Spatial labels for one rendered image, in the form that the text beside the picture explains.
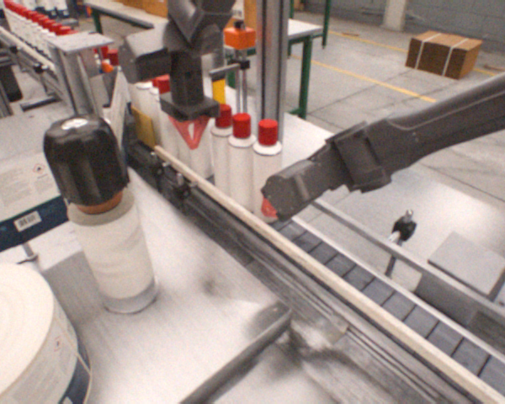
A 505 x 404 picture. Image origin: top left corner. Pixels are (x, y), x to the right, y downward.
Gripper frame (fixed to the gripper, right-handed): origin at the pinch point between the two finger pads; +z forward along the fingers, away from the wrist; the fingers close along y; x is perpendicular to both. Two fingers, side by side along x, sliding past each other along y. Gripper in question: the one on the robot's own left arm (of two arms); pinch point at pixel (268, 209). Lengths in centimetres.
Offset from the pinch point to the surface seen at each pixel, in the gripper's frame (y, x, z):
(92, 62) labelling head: 4, -52, 20
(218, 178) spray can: 0.8, -10.7, 7.1
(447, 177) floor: -194, 44, 75
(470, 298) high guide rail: -3.0, 25.5, -23.3
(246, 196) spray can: -0.1, -4.5, 3.7
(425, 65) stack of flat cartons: -389, -45, 126
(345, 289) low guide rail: 3.9, 16.9, -10.5
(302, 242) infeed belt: -2.2, 8.6, -0.2
